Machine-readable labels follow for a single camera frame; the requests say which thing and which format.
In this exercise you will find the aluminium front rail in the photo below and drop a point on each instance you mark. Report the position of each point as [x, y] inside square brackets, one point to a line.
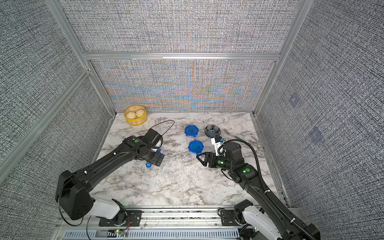
[162, 223]

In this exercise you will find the clear plastic container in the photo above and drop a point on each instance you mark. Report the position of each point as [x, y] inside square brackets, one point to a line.
[191, 139]
[194, 156]

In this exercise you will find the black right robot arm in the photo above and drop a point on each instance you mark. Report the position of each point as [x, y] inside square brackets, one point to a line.
[276, 222]

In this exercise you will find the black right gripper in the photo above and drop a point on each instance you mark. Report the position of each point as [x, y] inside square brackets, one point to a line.
[208, 155]

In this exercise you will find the left cream dumpling bun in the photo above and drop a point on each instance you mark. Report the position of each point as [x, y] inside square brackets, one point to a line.
[131, 115]

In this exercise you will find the right cream dumpling bun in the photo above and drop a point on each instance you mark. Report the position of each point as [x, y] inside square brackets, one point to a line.
[139, 113]

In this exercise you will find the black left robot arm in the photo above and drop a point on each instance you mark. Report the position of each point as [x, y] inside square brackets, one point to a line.
[73, 188]

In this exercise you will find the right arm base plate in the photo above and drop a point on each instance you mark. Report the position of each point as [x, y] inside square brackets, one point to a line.
[234, 217]

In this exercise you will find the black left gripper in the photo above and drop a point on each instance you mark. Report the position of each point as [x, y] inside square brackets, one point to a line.
[156, 160]

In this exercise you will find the yellow bamboo steamer basket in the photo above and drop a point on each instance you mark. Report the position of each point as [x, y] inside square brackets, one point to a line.
[137, 121]

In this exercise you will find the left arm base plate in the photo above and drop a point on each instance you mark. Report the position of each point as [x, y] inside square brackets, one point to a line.
[124, 218]

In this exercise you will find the cream dumpling bun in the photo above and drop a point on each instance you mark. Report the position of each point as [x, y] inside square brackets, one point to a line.
[131, 115]
[139, 113]

